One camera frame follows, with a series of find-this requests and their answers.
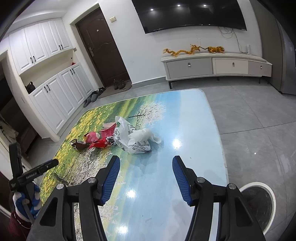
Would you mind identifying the black bag in niche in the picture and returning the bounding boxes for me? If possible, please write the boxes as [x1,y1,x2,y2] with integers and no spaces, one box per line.
[25,81,36,94]

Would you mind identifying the white round trash bin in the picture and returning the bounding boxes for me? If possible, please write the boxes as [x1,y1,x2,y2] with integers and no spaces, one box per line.
[240,182,276,235]

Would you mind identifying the white tissue bag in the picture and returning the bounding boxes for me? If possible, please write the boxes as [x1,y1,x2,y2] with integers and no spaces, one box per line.
[128,128,161,145]

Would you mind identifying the blue white gloved left hand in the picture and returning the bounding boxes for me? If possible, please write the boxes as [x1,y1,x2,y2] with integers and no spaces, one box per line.
[13,183,43,223]

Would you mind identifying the red snack bag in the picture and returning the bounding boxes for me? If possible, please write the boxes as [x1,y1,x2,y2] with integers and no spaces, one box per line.
[89,137,116,149]

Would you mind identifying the black wall television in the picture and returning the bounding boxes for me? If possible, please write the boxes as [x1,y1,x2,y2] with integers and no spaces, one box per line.
[132,0,247,34]

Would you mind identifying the grey slippers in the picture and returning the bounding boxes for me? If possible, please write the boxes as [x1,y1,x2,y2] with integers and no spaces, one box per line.
[83,87,106,108]

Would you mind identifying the pink paper box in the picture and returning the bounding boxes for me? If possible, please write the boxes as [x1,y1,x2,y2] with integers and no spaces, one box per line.
[100,122,116,138]

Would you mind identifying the white wall cabinet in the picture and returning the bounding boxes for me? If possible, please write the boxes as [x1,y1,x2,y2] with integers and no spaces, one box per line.
[3,19,98,142]

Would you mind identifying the brown shoes pair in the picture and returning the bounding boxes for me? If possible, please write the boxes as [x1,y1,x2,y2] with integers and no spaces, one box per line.
[113,79,126,90]

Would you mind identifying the golden dragon ornament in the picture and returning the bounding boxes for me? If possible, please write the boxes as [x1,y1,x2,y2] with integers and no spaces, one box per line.
[163,44,225,57]

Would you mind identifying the pink red small wrapper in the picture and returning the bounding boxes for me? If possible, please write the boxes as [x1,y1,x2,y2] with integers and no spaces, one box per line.
[83,132,101,144]

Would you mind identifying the brown small wrapper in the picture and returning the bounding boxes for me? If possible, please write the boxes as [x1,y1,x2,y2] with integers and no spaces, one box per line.
[70,139,90,151]

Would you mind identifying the silver refrigerator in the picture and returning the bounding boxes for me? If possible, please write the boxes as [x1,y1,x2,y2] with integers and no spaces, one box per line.
[277,21,296,95]

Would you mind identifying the white printed plastic bag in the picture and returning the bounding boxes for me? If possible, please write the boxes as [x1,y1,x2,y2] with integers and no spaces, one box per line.
[113,116,151,154]

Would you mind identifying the white grey TV console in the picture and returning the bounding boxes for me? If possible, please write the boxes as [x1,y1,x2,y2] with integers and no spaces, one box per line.
[161,52,273,88]

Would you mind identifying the dark red sleeve forearm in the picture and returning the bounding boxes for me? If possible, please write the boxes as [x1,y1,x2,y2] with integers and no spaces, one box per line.
[7,211,32,241]

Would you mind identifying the dark brown door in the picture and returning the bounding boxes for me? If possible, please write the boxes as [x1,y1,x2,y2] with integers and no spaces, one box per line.
[76,8,130,87]

